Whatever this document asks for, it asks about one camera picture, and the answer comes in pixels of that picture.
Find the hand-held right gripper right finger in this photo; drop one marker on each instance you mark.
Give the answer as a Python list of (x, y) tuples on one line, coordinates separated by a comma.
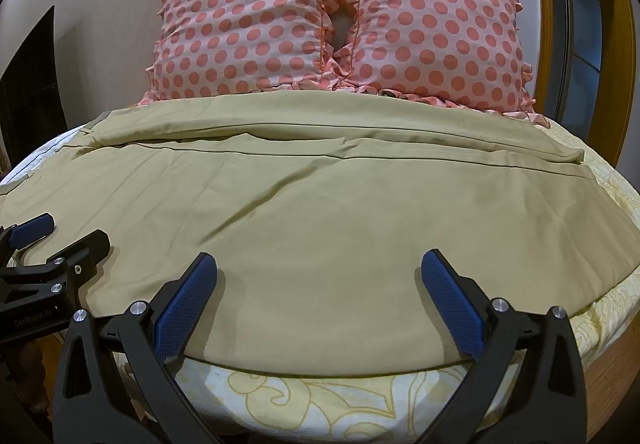
[(452, 304)]

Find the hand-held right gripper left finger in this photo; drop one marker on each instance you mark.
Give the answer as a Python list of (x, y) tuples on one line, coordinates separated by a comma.
[(184, 311)]

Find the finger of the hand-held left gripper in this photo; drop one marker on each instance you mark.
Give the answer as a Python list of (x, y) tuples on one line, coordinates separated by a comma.
[(86, 250), (31, 230)]

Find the tan blanket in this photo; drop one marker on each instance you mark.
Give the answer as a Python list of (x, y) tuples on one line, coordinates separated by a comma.
[(325, 224)]

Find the dark cabinet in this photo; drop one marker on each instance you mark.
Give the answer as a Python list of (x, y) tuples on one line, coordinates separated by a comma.
[(35, 88)]

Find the bed with yellow floral sheet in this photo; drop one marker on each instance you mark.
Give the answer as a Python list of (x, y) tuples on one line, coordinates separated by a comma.
[(300, 399)]

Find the pink polka dot pillow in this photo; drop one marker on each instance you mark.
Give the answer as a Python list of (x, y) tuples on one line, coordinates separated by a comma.
[(240, 18), (430, 33)]

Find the glass door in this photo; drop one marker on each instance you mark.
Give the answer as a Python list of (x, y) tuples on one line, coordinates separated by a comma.
[(592, 23)]

